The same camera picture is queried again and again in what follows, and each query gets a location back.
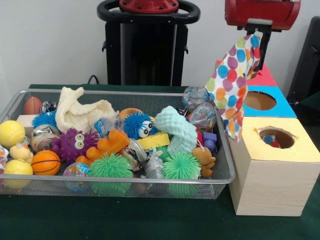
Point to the yellow ball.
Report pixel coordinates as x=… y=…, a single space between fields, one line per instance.
x=11 y=134
x=17 y=167

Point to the dark green table cloth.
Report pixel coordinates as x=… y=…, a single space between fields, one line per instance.
x=150 y=220

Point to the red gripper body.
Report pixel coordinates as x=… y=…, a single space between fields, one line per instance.
x=262 y=12

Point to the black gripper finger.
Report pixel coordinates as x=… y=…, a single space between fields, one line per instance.
x=265 y=50

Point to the cream knitted cloth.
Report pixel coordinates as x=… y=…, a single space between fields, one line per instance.
x=80 y=112

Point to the mint green foam cloth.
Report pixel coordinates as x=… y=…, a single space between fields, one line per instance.
x=180 y=132

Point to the green spiky ball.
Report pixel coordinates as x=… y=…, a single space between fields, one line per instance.
x=110 y=167
x=181 y=167

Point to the orange toy basketball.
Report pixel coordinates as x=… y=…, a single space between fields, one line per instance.
x=46 y=162

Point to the wooden box with three holes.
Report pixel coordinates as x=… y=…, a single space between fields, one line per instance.
x=270 y=185

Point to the white cloth with big dots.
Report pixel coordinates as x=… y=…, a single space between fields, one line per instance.
x=232 y=80

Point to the colourful polka dot cloth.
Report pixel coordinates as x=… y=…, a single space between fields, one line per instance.
x=270 y=141

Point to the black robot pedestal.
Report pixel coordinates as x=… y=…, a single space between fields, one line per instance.
x=145 y=50

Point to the blue spiky ball with eyes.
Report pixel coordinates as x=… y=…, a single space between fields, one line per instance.
x=135 y=125

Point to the orange plastic toy block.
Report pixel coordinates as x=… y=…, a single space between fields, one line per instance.
x=107 y=145

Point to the black monitor panel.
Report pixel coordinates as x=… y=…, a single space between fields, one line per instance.
x=307 y=65

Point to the purple furry monster toy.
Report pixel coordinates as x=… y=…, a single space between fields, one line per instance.
x=72 y=145

